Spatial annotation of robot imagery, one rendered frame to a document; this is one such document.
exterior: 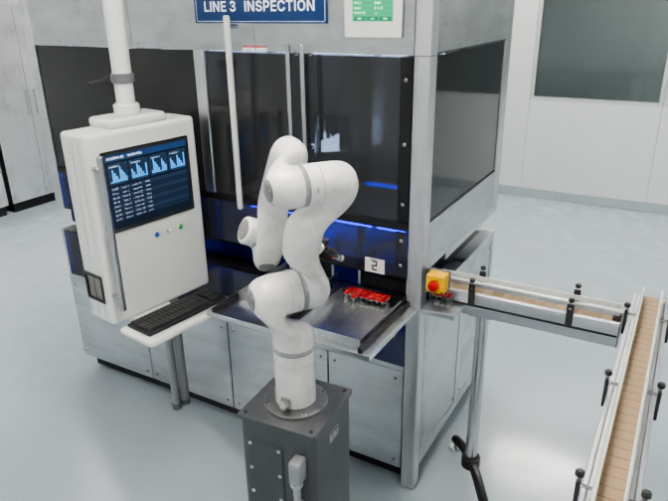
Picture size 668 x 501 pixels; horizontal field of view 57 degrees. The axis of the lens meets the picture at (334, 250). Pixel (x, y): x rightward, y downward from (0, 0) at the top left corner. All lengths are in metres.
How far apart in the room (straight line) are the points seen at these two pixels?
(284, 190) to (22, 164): 5.90
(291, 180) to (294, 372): 0.62
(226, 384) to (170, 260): 0.80
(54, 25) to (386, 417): 2.31
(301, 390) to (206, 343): 1.38
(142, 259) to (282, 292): 1.03
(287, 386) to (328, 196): 0.63
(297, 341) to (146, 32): 1.60
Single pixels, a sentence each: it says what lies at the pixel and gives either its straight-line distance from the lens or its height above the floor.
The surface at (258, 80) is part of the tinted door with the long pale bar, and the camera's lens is 2.50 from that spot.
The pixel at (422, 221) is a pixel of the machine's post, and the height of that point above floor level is 1.23.
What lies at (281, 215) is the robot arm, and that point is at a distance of 1.72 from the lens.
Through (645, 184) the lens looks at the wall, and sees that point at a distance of 6.81.
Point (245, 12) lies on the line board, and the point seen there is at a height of 1.94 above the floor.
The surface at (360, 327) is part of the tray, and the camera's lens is 2.25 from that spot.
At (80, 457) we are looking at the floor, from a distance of 3.30.
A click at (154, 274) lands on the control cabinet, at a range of 2.64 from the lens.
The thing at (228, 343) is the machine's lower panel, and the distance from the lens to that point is 3.05.
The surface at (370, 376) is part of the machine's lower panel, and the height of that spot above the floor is 0.51.
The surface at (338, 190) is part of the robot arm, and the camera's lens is 1.44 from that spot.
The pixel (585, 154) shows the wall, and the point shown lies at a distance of 6.81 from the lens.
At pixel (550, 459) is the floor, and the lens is 3.17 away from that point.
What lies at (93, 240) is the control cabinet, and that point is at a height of 1.15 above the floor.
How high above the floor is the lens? 1.97
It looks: 22 degrees down
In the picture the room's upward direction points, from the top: 1 degrees counter-clockwise
